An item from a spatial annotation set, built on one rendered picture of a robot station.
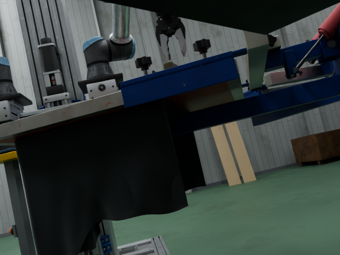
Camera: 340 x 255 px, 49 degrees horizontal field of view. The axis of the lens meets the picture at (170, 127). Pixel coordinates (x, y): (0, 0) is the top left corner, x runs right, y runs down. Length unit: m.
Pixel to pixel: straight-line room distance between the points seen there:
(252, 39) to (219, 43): 8.27
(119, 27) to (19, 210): 0.97
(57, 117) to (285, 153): 8.31
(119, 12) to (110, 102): 0.95
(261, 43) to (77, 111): 0.51
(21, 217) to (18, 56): 7.66
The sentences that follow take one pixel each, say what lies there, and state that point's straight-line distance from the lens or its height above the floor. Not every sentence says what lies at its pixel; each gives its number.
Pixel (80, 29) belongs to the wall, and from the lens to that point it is 9.08.
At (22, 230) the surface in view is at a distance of 1.63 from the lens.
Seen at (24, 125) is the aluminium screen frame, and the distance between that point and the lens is 1.12.
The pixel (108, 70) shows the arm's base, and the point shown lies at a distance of 1.96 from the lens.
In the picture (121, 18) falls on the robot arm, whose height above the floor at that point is 1.51.
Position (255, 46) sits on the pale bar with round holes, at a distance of 0.91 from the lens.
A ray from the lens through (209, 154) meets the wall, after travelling 8.62.
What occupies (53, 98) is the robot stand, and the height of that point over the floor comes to 1.23.
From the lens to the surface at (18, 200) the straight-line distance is 1.62.
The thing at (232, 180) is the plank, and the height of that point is 0.10.
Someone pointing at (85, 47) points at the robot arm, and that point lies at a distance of 2.00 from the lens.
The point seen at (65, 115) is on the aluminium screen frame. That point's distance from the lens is 1.06.
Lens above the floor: 0.78
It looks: 5 degrees up
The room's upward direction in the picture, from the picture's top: 13 degrees counter-clockwise
